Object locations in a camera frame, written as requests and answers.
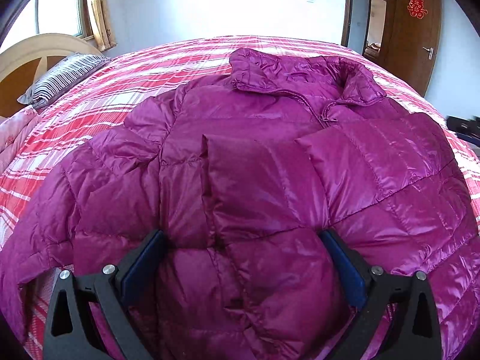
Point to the magenta puffer down jacket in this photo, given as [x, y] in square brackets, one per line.
[262, 202]

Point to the black white striped pillow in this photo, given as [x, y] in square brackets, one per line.
[62, 77]

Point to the red white plaid bedsheet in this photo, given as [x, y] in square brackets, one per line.
[112, 90]

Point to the brown wooden door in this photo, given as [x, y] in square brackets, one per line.
[403, 40]

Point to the dark object beside bed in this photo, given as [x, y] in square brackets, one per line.
[466, 129]

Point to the window with frame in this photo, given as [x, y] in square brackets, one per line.
[49, 16]

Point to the yellow window curtain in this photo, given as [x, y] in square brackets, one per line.
[100, 21]

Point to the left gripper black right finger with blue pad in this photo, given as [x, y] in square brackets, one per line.
[414, 331]

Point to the beige wooden headboard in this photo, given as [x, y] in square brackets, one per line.
[26, 61]

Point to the pink floral quilt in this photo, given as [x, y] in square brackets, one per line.
[14, 132]

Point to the red double happiness decal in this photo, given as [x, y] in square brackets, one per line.
[416, 9]

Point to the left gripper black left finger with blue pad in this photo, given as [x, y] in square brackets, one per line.
[71, 332]

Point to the silver door handle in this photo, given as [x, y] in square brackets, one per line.
[430, 52]

